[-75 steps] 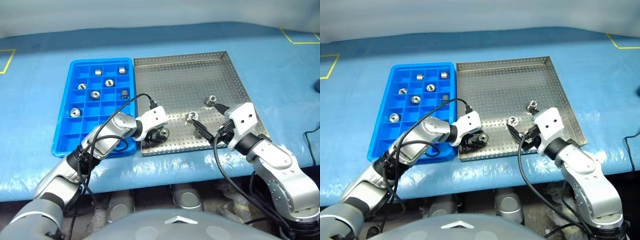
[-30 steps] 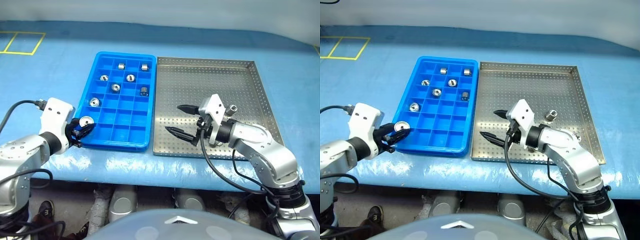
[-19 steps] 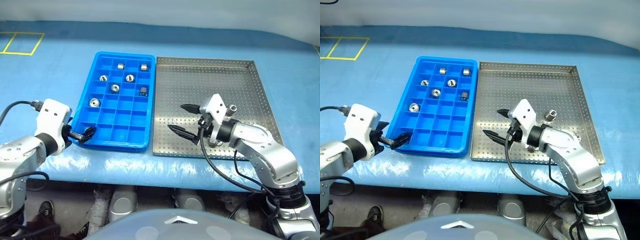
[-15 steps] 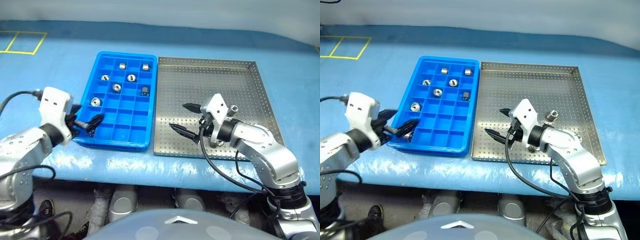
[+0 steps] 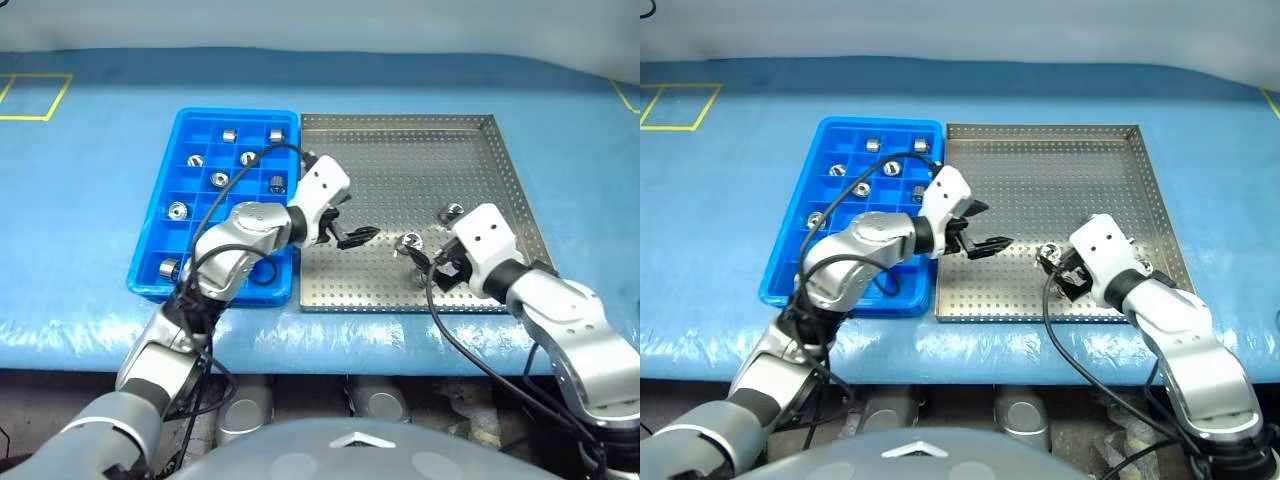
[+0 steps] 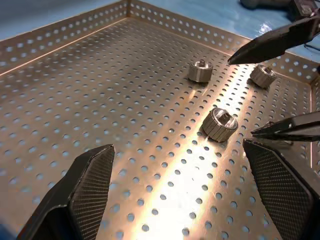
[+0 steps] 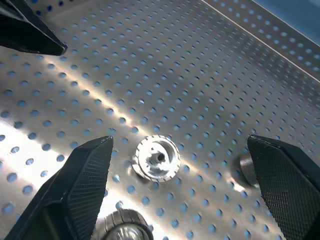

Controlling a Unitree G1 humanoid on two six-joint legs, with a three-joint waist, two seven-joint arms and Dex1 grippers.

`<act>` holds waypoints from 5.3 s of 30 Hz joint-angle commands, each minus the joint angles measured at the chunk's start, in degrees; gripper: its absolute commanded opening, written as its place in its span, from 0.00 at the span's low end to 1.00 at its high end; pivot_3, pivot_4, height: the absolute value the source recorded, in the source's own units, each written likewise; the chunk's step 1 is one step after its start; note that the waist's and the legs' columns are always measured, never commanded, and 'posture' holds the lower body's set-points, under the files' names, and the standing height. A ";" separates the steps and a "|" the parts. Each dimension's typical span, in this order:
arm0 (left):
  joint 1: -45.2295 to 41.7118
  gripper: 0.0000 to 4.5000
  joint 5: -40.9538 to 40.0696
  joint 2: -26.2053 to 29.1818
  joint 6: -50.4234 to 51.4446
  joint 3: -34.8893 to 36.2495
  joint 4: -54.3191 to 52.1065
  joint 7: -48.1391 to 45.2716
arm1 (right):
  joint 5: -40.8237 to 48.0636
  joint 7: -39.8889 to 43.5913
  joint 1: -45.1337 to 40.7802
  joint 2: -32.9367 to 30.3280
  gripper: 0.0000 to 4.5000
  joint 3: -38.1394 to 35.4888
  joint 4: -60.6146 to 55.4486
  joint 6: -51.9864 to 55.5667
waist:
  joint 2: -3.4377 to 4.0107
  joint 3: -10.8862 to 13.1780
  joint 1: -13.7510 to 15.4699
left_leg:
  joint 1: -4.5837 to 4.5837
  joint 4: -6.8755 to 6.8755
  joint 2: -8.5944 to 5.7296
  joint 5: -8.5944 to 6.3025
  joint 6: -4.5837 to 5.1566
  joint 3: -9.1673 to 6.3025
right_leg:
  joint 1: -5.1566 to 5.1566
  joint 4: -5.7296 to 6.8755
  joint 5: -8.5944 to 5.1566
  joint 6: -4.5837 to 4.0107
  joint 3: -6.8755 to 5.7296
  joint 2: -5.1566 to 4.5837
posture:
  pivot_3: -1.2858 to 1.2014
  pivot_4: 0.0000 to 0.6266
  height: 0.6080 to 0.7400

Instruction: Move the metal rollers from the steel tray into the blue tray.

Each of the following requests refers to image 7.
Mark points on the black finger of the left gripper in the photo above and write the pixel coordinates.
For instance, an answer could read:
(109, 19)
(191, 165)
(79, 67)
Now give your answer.
(27, 32)

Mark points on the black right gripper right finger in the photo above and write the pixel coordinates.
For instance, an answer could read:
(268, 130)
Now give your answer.
(282, 180)

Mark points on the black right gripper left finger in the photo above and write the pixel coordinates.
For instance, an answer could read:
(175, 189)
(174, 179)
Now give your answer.
(82, 190)

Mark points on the perforated steel tray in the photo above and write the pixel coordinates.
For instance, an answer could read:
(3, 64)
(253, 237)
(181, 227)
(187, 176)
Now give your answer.
(175, 82)

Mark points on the silver toothed metal roller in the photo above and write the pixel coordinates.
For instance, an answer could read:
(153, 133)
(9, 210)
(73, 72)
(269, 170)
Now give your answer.
(157, 158)
(247, 169)
(126, 226)

